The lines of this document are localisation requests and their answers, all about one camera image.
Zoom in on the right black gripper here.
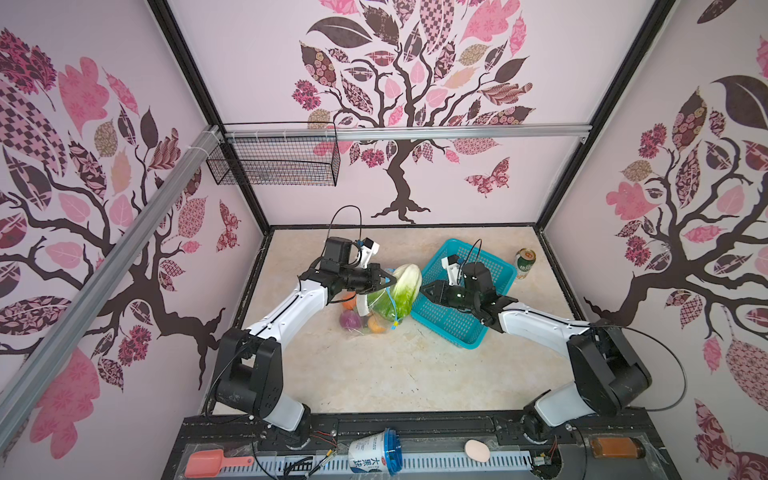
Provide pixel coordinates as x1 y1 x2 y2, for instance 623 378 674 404
418 280 478 312

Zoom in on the green toy lettuce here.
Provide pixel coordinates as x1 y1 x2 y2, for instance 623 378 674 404
368 264 422 323

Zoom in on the clear blue zip top bag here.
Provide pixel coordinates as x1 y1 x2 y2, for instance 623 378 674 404
339 264 422 335

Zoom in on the yellow brown toy potato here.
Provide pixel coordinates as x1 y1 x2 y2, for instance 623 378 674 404
367 315 389 334

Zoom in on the purple toy onion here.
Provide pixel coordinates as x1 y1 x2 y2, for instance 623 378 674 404
339 310 363 331

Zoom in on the orange toy pumpkin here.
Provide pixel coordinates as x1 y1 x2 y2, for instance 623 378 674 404
342 294 357 310

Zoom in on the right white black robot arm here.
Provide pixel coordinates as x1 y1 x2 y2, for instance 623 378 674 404
420 258 652 444

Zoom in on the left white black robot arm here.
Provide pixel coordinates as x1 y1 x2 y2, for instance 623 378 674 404
206 263 397 432

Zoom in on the green drink can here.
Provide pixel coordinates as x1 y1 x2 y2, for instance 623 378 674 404
515 248 537 279

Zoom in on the pink egg shaped toy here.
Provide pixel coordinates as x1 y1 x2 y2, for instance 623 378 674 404
464 439 491 463

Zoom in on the white blue yogurt cup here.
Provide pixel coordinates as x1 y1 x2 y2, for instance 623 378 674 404
347 428 403 476

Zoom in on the brown amber bottle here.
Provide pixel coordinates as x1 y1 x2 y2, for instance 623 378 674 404
589 437 646 460

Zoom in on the red plastic spatula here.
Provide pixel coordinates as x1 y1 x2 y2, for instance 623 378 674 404
184 449 255 479

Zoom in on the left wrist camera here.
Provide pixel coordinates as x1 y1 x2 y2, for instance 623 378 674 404
320 237 380 273

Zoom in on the black wire wall basket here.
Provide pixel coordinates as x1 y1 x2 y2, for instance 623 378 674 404
207 120 341 187

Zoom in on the white slotted cable duct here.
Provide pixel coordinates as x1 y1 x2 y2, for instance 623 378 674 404
218 451 533 479

